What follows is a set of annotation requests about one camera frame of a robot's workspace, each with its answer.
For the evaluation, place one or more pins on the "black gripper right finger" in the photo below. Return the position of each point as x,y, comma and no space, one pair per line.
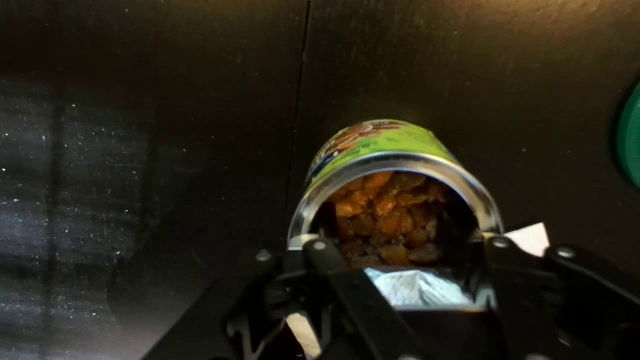
533,307

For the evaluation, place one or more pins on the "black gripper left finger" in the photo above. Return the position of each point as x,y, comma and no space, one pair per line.
346,313

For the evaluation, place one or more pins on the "brown snack pieces in can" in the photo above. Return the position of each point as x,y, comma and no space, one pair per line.
387,212

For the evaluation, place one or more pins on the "yellow green snack can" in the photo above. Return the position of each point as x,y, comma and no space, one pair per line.
380,143

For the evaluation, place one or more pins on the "green plastic lid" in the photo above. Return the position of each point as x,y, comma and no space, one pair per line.
631,137

